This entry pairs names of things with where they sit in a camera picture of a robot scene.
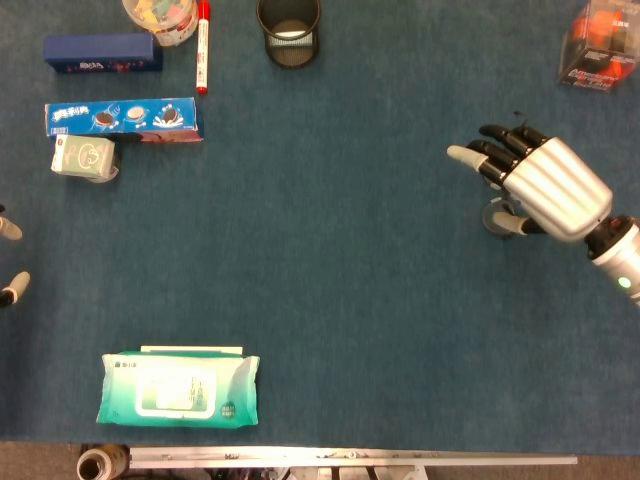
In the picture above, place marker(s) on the blue Oreo cookie box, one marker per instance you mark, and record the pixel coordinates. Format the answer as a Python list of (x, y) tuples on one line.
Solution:
[(75, 117)]

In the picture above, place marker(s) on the green wet wipes pack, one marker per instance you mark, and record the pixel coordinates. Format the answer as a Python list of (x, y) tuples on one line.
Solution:
[(175, 390)]

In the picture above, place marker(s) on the green white tissue pack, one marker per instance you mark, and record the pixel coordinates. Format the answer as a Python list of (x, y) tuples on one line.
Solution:
[(82, 156)]

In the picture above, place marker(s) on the aluminium rail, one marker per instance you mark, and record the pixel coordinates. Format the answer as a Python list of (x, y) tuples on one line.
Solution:
[(350, 457)]

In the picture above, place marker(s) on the blue felt table cloth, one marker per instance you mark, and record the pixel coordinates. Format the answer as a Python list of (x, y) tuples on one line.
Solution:
[(325, 275)]

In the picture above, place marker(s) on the red white marker pen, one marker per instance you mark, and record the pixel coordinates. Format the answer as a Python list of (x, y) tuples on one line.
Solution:
[(202, 50)]

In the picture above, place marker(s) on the clear box of coffee capsules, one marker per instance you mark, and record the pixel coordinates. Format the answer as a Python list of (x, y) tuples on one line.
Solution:
[(595, 60)]

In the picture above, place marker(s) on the eyeglasses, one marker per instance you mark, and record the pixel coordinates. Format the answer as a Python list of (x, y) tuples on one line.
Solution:
[(489, 225)]

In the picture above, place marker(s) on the black mesh pen holder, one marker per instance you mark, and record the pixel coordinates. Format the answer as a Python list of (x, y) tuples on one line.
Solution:
[(292, 57)]

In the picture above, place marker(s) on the dark blue rectangular box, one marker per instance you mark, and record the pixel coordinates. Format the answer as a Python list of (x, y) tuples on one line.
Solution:
[(100, 50)]

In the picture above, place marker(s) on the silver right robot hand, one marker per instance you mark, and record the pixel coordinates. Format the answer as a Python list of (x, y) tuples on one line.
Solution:
[(555, 185)]

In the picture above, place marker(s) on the brown tape spool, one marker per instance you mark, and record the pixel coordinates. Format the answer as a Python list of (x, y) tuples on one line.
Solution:
[(92, 467)]

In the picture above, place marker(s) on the clear plastic jar with clips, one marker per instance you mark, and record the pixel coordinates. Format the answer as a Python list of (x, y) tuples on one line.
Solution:
[(170, 30)]

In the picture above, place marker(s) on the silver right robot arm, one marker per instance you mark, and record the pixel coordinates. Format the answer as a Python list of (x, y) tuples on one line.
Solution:
[(620, 265)]

